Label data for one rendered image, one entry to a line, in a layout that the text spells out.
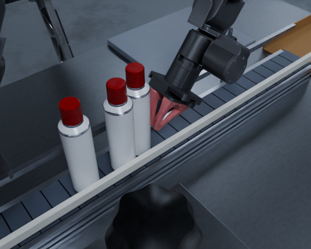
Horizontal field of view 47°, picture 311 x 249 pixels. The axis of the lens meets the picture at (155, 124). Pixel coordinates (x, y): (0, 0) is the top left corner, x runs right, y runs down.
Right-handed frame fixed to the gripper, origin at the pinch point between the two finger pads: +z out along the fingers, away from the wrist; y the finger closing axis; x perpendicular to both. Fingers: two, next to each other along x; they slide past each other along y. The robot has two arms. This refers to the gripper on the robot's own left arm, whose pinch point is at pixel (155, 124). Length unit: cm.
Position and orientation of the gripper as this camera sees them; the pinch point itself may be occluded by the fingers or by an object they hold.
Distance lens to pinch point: 72.3
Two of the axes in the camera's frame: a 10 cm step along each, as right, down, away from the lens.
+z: -4.6, 8.5, 2.6
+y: 6.5, 5.2, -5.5
